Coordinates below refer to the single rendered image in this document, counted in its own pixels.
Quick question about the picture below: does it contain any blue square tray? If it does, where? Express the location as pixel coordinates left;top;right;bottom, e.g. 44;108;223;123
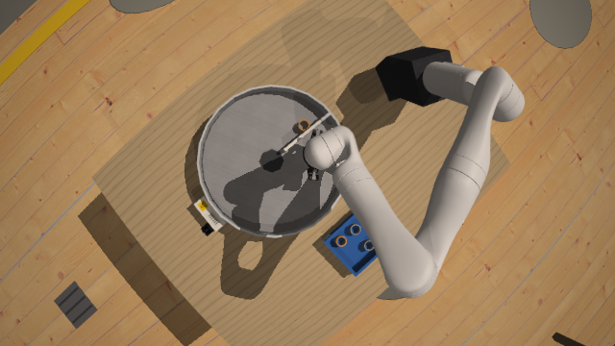
322;213;378;277

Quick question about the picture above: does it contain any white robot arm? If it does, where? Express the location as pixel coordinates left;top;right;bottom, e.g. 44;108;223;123
304;62;525;299

